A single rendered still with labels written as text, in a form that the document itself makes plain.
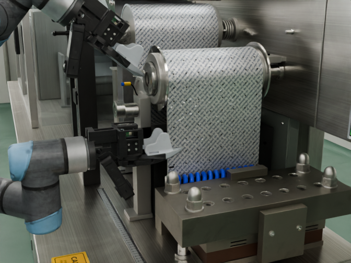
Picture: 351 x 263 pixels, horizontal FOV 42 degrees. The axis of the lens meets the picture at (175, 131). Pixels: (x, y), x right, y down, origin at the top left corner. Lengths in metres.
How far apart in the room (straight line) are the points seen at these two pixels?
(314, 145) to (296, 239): 0.47
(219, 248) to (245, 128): 0.30
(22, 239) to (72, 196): 1.75
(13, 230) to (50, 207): 2.20
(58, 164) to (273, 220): 0.44
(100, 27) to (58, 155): 0.27
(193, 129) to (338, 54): 0.34
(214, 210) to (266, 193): 0.14
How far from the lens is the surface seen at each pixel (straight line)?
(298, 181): 1.06
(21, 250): 2.92
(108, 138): 0.96
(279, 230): 0.96
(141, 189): 1.12
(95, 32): 0.98
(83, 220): 1.16
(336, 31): 1.02
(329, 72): 1.03
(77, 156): 0.93
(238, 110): 1.07
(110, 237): 1.08
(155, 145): 0.99
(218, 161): 1.08
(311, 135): 1.38
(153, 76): 1.00
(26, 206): 0.98
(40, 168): 0.93
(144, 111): 1.06
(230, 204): 0.93
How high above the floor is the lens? 1.43
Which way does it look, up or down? 16 degrees down
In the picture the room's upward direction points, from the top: straight up
